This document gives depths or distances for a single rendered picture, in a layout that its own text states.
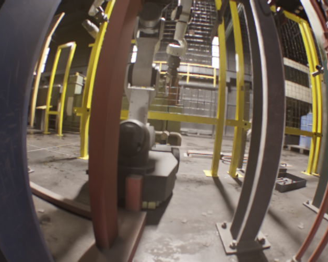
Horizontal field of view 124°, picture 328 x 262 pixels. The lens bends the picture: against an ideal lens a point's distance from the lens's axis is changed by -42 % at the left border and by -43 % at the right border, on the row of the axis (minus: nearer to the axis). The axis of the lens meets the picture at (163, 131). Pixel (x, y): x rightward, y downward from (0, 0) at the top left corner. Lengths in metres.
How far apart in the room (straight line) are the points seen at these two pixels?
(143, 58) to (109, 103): 0.64
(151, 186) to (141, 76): 0.56
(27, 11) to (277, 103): 0.49
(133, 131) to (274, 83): 0.47
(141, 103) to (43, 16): 0.74
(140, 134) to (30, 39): 0.45
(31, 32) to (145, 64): 0.76
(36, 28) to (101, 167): 0.24
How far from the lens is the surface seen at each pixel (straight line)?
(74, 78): 3.90
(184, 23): 1.09
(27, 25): 0.15
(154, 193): 0.57
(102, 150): 0.28
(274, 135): 0.44
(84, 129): 1.37
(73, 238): 0.51
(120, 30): 0.32
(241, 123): 1.22
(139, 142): 0.52
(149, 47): 0.93
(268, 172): 0.45
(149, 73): 0.83
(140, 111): 0.82
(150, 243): 0.49
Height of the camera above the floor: 0.35
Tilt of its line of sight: 2 degrees down
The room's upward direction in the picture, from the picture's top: 5 degrees clockwise
